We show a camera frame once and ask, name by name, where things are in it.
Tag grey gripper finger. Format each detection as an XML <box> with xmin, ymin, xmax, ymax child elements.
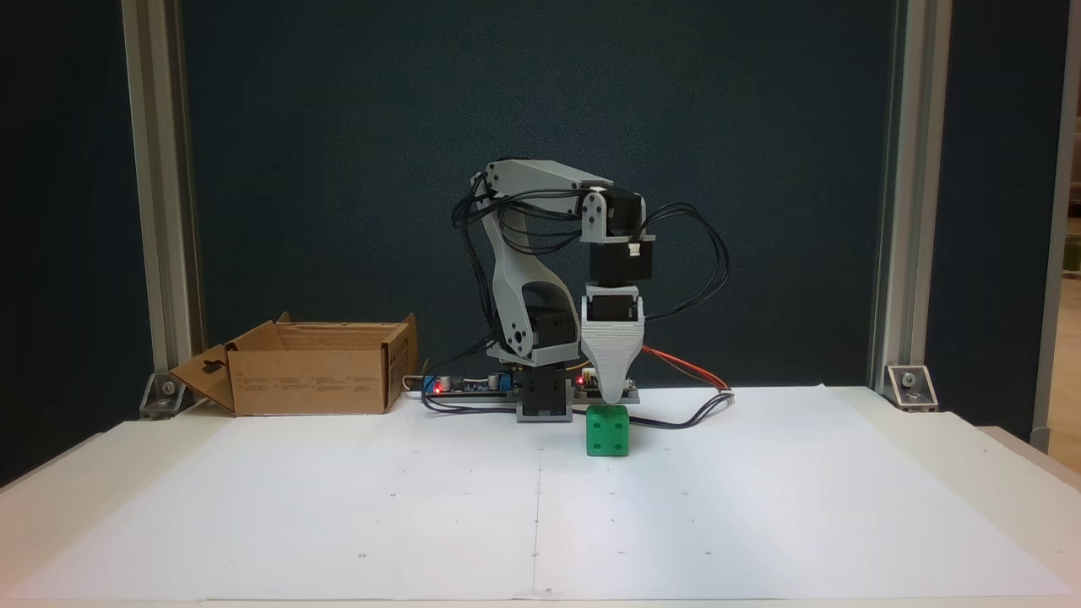
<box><xmin>581</xmin><ymin>321</ymin><xmax>647</xmax><ymax>405</ymax></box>

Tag green dice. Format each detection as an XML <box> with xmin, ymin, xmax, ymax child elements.
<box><xmin>586</xmin><ymin>404</ymin><xmax>631</xmax><ymax>458</ymax></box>

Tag blue circuit board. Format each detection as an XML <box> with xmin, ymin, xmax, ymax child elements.
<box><xmin>421</xmin><ymin>370</ymin><xmax>519</xmax><ymax>404</ymax></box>

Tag brown cardboard box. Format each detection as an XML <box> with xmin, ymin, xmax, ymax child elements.
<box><xmin>169</xmin><ymin>312</ymin><xmax>419</xmax><ymax>416</ymax></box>

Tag circuit board with jumper wires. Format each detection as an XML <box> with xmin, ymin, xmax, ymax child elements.
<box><xmin>574</xmin><ymin>369</ymin><xmax>640</xmax><ymax>404</ymax></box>

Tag orange red wire bundle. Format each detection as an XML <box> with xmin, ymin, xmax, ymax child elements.
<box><xmin>640</xmin><ymin>345</ymin><xmax>729</xmax><ymax>391</ymax></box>

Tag long black table cable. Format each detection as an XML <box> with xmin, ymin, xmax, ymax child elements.
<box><xmin>422</xmin><ymin>390</ymin><xmax>735</xmax><ymax>432</ymax></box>

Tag black servo cable loop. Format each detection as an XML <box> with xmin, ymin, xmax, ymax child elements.
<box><xmin>635</xmin><ymin>203</ymin><xmax>731</xmax><ymax>323</ymax></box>
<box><xmin>452</xmin><ymin>173</ymin><xmax>585</xmax><ymax>349</ymax></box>

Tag metal corner bracket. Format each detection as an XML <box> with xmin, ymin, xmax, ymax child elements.
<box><xmin>885</xmin><ymin>365</ymin><xmax>938</xmax><ymax>413</ymax></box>
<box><xmin>139</xmin><ymin>372</ymin><xmax>188</xmax><ymax>421</ymax></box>

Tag aluminium frame post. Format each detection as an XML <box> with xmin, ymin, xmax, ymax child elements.
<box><xmin>121</xmin><ymin>0</ymin><xmax>208</xmax><ymax>398</ymax></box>
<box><xmin>868</xmin><ymin>0</ymin><xmax>953</xmax><ymax>394</ymax></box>

